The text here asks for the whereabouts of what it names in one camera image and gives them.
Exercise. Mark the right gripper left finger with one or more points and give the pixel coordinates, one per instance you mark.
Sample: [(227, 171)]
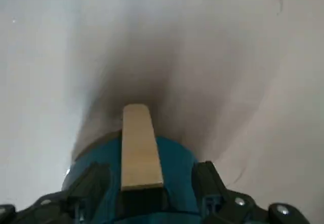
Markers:
[(86, 198)]

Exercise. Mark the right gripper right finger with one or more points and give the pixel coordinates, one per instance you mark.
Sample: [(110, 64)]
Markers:
[(215, 198)]

